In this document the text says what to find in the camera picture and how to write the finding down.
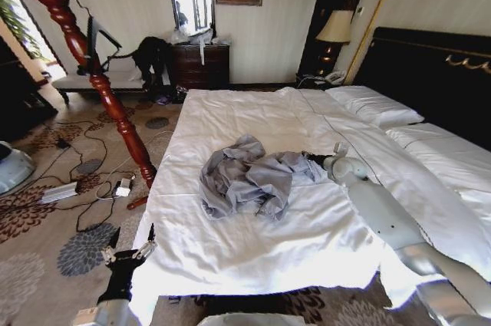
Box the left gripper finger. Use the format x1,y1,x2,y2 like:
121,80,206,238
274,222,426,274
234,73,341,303
101,226,121,266
131,222,158,262

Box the grey clothes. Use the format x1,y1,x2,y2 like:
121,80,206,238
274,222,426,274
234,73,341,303
198,133,330,222

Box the white bed duvet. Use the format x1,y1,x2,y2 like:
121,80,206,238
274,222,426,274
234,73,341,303
130,86,491,310

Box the dark bed headboard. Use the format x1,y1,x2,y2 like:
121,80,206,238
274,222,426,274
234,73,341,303
351,26,491,151

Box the black clothes pile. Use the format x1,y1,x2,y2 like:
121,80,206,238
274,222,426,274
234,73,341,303
132,35,174,104

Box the white power brick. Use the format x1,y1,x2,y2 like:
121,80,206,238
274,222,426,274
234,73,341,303
114,177,134,199

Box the white pillow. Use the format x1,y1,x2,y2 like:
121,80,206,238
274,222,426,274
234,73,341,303
325,85,426,130
385,122,491,229

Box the silver power supply box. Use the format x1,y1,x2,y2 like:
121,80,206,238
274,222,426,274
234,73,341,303
39,181,78,205

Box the white telephone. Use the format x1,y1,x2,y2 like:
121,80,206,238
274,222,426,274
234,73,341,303
324,70,347,86

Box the white rounded machine base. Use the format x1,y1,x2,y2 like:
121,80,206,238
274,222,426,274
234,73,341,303
0,140,38,196

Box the table lamp with cream shade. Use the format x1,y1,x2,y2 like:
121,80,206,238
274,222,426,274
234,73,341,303
315,9,354,74

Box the red wooden coat rack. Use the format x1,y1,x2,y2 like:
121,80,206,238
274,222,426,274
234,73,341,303
0,0,159,211

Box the white robot front shell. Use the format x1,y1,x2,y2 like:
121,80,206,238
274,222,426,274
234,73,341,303
196,311,328,326

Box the dark wooden dresser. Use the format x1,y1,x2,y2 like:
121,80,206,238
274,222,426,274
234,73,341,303
170,43,232,91

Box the clear plastic bags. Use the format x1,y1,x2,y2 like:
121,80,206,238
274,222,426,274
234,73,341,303
167,27,233,48

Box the white upholstered bench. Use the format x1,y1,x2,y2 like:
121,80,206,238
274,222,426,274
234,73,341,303
51,49,149,105

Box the dark wooden cabinet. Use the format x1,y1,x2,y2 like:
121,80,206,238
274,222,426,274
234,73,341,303
0,36,59,143

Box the green potted plant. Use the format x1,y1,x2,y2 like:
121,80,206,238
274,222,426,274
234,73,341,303
0,0,41,61

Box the black floor cable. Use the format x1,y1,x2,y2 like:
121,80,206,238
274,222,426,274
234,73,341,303
36,118,133,233

